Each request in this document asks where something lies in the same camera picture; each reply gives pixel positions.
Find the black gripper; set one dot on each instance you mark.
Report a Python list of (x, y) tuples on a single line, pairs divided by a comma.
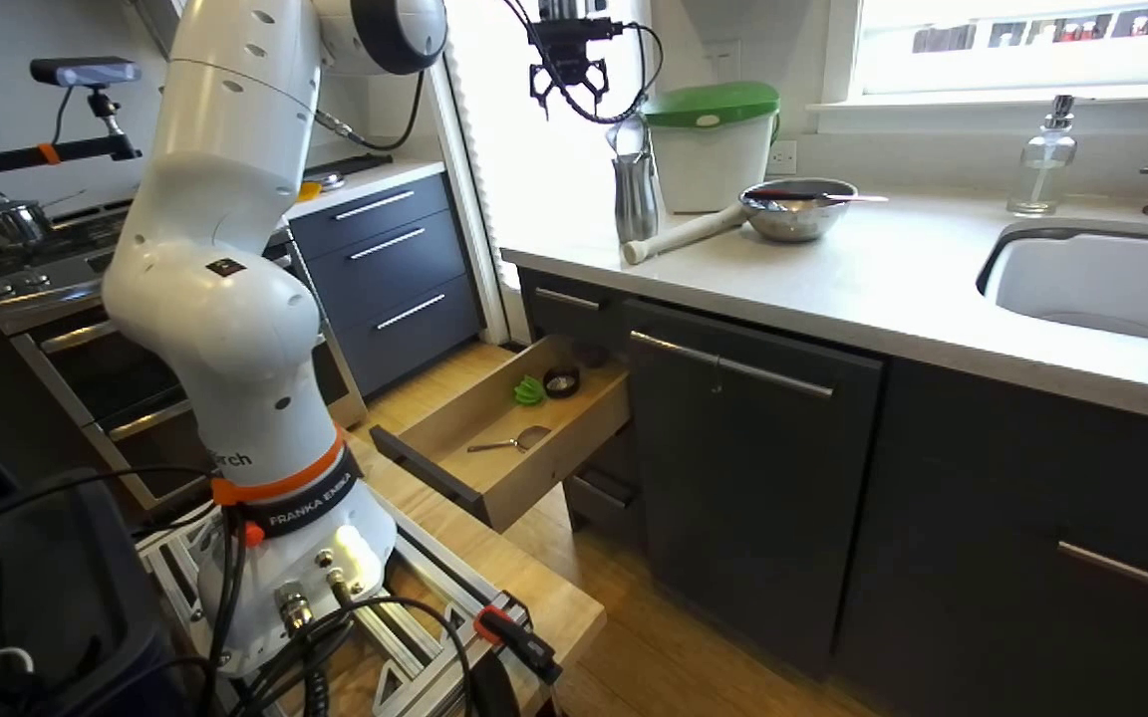
[(573, 43)]

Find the steel cocktail shaker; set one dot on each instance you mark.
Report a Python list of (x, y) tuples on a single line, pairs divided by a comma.
[(636, 185)]

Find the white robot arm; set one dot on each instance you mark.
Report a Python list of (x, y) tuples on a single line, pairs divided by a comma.
[(242, 266)]

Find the steel stove top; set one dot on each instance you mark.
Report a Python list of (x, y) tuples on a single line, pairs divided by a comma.
[(42, 274)]

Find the white corrugated panel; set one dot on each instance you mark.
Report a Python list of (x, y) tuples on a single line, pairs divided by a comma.
[(482, 200)]

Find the white bin with green lid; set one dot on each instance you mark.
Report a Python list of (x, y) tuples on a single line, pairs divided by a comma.
[(715, 145)]

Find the pale cylindrical stick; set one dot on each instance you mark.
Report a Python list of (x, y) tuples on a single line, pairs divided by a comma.
[(680, 235)]

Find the small dark drawer front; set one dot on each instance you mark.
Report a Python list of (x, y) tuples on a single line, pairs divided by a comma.
[(573, 324)]

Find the metal bowl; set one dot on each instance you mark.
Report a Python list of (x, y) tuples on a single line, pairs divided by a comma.
[(800, 210)]

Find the grey-blue drawer unit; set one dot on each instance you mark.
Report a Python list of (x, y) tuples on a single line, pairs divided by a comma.
[(390, 286)]

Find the green plastic citrus reamer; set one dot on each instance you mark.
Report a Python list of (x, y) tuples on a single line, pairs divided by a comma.
[(529, 393)]

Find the open wooden drawer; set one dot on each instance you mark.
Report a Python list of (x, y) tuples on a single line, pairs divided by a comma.
[(509, 432)]

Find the dark lower drawer front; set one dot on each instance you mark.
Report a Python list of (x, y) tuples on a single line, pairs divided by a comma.
[(608, 484)]

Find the dark dishwasher front panel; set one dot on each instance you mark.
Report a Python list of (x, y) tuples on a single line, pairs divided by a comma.
[(747, 492)]

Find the clear soap dispenser bottle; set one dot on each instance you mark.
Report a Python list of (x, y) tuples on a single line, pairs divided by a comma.
[(1041, 162)]

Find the wooden platform board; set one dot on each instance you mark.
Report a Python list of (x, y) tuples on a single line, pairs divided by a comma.
[(521, 571)]

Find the black bar with orange band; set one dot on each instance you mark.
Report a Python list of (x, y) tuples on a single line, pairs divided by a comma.
[(18, 162)]

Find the red and black clamp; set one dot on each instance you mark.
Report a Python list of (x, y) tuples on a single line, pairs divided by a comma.
[(521, 642)]

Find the white sink basin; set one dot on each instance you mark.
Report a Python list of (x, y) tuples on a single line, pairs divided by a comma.
[(1105, 286)]

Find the steel pot with lid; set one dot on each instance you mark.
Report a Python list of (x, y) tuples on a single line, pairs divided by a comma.
[(9, 219)]

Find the dark sink cabinet door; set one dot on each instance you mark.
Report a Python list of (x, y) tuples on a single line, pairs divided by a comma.
[(1025, 561)]

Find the black plastic bin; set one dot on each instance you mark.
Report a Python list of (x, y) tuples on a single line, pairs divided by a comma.
[(56, 599)]

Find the white window frame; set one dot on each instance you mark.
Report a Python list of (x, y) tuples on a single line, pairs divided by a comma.
[(1025, 55)]

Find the grey camera on stand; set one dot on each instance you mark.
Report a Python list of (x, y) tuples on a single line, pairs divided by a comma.
[(82, 72)]

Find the aluminium frame rails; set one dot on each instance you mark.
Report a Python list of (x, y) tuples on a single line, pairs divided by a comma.
[(416, 652)]

